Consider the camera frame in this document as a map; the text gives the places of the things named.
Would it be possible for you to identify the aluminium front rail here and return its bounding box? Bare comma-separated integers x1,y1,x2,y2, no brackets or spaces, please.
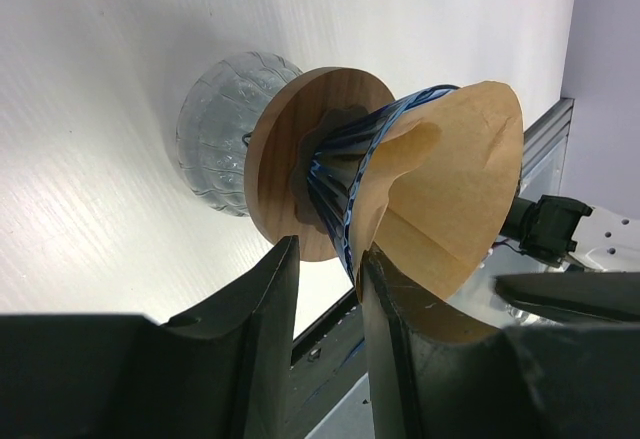
284,99,573,438

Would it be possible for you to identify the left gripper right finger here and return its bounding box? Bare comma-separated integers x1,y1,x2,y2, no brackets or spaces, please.
361,249,639,438

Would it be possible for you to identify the blue glass dripper cone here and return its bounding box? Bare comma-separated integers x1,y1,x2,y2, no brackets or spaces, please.
306,84,458,282

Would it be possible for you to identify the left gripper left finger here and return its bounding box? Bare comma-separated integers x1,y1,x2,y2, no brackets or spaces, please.
1,237,299,438

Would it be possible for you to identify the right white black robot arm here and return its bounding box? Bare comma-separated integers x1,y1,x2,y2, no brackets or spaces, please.
495,0,639,323

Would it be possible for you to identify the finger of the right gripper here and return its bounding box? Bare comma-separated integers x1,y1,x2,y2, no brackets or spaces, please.
494,272,639,324

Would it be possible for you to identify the wooden dripper base ring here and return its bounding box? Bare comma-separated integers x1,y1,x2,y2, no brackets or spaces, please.
243,66,396,263

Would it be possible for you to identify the clear glass coffee server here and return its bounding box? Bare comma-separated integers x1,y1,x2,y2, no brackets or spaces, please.
176,51,302,217

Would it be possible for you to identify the brown paper coffee filter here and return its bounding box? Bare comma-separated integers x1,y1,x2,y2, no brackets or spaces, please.
349,81,524,300

